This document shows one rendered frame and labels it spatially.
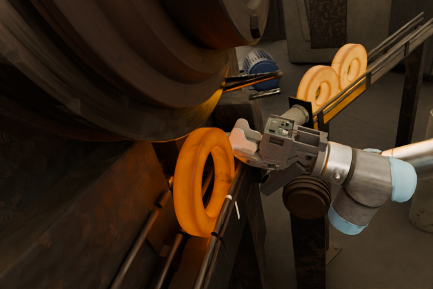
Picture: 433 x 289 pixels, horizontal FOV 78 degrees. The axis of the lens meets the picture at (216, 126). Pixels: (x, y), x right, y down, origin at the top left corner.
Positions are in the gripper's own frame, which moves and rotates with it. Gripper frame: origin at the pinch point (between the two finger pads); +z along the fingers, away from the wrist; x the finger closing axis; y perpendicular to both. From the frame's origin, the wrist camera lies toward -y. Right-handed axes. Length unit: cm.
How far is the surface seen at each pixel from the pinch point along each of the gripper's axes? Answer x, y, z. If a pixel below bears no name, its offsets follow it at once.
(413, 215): -50, -50, -73
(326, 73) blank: -31.8, 7.3, -19.6
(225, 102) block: -8.1, 4.4, 2.1
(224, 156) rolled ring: 6.5, 1.6, -2.6
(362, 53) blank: -47, 11, -29
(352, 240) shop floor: -37, -62, -52
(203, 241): 18.0, -8.3, -3.6
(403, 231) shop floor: -45, -56, -71
